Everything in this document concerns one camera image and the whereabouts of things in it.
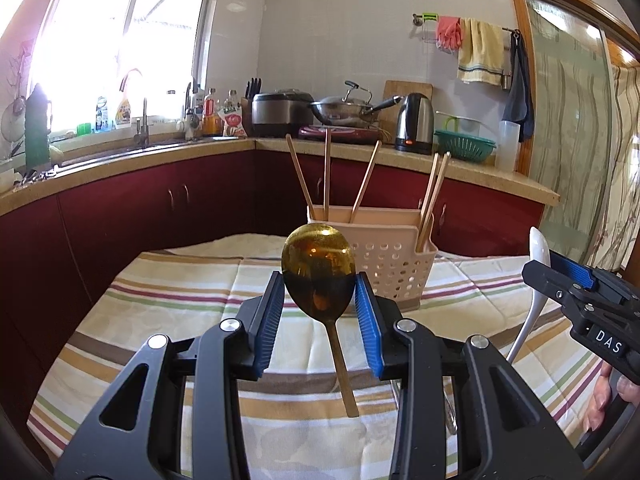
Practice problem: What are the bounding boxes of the dish soap spray bottle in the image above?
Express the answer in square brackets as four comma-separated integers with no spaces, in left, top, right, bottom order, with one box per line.
[114,91,131,129]

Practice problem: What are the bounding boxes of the stainless electric kettle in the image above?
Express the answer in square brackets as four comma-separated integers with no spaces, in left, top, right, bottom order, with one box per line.
[395,92,435,155]

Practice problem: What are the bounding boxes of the translucent plastic container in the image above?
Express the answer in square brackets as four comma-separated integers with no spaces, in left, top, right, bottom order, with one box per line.
[496,120,520,172]

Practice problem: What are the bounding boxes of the dark blue hanging cloth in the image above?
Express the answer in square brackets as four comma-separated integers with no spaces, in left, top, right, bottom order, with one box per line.
[502,29,535,143]

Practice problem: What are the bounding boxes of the yellow hanging towel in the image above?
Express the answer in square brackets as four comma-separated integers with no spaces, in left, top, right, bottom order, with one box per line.
[457,18,504,87]

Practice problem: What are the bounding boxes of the blue label bottle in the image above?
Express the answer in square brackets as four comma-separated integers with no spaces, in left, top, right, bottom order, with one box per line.
[94,96,110,132]

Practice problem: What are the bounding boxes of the wooden cutting board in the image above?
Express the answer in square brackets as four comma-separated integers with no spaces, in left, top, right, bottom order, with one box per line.
[375,79,434,144]

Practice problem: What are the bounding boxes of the window with white frame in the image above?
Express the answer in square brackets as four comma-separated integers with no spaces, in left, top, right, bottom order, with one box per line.
[30,0,209,133]

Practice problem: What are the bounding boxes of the striped tablecloth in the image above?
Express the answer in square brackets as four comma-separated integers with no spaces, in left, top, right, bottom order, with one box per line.
[27,234,601,479]

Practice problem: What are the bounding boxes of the black rice cooker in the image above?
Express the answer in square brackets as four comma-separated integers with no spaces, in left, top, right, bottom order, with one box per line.
[252,89,314,138]

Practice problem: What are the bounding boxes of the dark red kitchen cabinets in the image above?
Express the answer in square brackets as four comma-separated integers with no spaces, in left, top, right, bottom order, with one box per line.
[1,148,552,434]

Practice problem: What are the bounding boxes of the hanging mesh strainer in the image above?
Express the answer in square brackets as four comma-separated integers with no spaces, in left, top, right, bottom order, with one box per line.
[1,42,30,158]

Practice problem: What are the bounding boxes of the white ceramic spoon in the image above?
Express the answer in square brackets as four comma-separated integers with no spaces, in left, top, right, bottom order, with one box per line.
[505,225,552,365]

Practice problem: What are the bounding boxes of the person's right hand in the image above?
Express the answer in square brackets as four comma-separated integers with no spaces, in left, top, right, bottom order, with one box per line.
[582,362,640,431]

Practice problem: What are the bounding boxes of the silver metal fork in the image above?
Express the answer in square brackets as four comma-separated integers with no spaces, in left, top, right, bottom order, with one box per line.
[444,382,458,436]

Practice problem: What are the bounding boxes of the beige perforated utensil caddy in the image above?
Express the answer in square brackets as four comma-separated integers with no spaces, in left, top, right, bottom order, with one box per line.
[326,206,437,311]

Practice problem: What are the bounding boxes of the beige stone countertop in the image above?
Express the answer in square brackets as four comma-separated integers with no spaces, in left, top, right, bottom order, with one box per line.
[1,139,560,217]

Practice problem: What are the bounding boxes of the pink rubber gloves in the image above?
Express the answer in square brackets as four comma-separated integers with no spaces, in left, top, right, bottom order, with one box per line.
[436,15,462,51]

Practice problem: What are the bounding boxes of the green thermos flask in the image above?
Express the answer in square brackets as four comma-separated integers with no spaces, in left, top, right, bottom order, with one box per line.
[25,84,51,171]

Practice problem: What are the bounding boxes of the orange sauce bottle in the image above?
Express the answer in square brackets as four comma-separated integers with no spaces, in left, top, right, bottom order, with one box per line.
[201,88,224,136]

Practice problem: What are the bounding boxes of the steel wok with lid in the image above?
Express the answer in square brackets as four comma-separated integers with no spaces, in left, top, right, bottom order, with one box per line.
[309,80,405,128]

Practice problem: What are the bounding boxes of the gold metal spoon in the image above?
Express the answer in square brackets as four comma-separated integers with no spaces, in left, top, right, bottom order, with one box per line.
[281,222,359,418]

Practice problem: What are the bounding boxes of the red white snack bag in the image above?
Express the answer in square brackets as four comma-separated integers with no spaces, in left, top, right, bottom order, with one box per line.
[220,110,247,139]

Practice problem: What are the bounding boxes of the wall towel rack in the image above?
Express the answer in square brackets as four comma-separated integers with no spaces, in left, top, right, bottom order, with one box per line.
[411,11,522,42]

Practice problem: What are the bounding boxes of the knife block with knives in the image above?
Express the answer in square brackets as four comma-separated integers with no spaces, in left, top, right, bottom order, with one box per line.
[241,78,262,136]

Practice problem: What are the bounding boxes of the wooden framed glass door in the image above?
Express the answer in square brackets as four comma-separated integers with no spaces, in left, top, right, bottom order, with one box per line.
[513,0,639,271]

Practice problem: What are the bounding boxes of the red induction cooktop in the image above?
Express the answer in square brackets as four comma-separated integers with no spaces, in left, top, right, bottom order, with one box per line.
[298,125,394,145]

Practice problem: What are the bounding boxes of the teal plastic colander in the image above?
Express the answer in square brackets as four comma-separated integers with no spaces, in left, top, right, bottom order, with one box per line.
[434,130,497,164]

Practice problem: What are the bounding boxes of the chrome sink faucet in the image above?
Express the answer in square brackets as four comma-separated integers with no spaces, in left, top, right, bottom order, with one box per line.
[119,68,150,148]

